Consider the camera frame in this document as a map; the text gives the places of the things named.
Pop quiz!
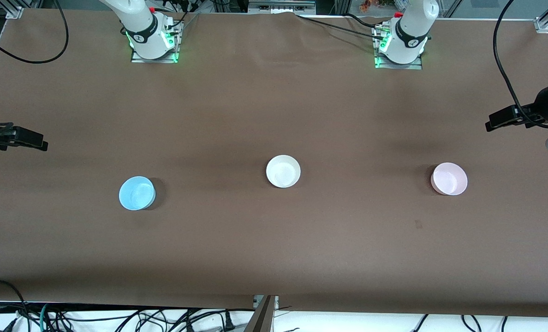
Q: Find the pink plastic bowl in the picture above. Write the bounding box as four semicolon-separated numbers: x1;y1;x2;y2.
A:
430;162;468;196

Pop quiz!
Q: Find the light blue plastic bowl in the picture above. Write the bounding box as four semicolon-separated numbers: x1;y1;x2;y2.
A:
119;176;156;211

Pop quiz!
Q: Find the white plastic bowl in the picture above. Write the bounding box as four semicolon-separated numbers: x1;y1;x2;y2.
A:
266;154;302;189

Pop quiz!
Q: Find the orange background item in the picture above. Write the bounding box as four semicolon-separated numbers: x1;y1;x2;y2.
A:
360;0;395;12

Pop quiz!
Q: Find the brown table cover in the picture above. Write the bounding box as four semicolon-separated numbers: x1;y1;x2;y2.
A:
0;8;548;319

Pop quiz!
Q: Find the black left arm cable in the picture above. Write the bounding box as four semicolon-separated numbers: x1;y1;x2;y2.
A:
492;0;548;130

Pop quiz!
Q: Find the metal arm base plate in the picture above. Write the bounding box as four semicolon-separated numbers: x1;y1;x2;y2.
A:
131;19;179;64
374;24;423;70

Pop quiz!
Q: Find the black base cable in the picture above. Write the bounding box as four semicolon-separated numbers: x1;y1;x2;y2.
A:
296;15;379;37
345;12;385;29

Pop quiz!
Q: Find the grey metal rail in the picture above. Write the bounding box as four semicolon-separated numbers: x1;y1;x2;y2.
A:
248;0;317;14

